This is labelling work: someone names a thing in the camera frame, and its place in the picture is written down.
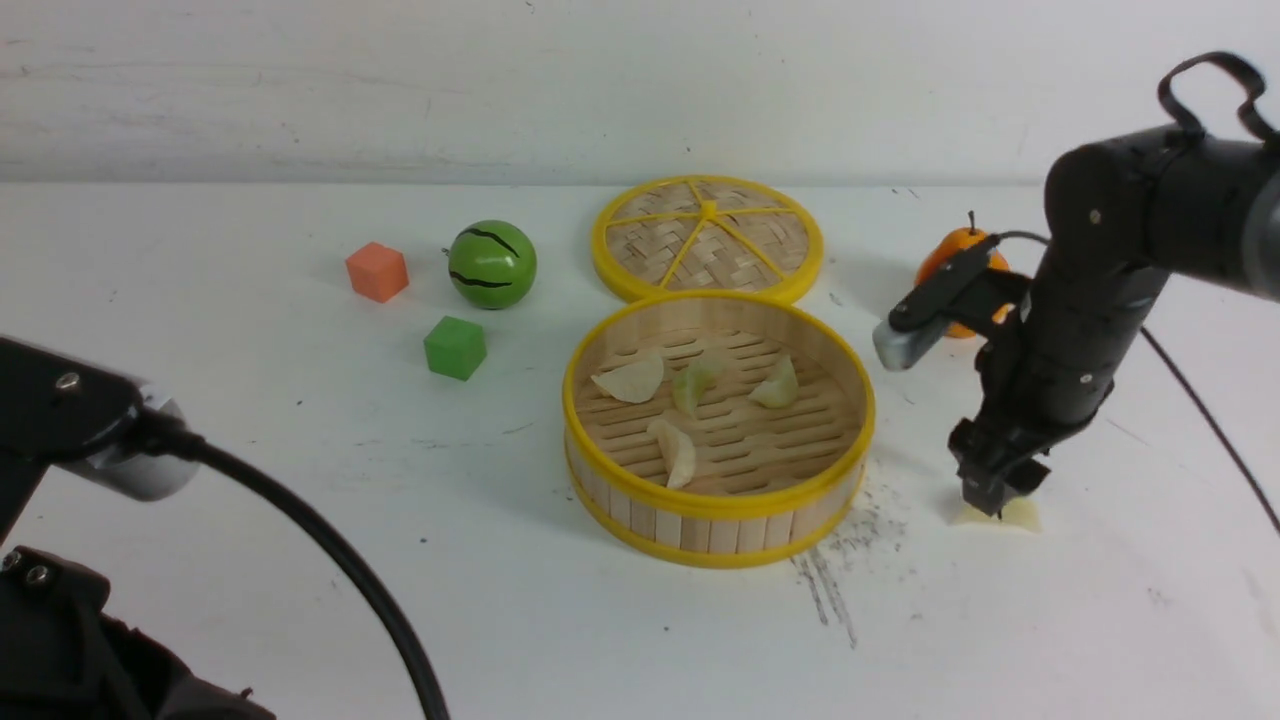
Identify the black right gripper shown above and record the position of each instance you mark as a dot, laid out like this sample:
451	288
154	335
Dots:
1039	389

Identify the white dumpling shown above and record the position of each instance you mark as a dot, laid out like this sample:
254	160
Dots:
634	383
677	450
1019	513

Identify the pale dumpling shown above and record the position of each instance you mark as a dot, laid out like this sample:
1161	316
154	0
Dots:
780	388

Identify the greenish dumpling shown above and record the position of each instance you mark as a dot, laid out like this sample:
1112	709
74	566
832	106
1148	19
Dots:
691	383

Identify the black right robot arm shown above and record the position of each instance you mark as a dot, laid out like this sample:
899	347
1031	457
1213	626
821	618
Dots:
1124	215

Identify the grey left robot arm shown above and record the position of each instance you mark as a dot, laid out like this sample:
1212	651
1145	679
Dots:
63	657

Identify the bamboo steamer tray yellow rim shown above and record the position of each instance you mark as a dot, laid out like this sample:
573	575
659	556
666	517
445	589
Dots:
770	483

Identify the woven bamboo steamer lid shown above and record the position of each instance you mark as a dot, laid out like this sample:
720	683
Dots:
686	233

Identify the orange yellow toy pear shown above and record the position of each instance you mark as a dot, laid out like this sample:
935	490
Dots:
954	242

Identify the green toy watermelon ball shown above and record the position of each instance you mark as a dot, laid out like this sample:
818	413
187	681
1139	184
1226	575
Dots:
493	264

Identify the green cube block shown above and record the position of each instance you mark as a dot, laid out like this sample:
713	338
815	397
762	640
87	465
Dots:
455	348

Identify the orange cube block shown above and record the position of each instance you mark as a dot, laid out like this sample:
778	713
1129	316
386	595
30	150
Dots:
377	272

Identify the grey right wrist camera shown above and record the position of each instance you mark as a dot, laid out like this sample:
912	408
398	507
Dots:
930	315

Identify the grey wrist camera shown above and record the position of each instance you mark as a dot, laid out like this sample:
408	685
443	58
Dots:
930	315
128	471

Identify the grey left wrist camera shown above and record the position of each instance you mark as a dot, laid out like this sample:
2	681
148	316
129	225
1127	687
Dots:
128	471

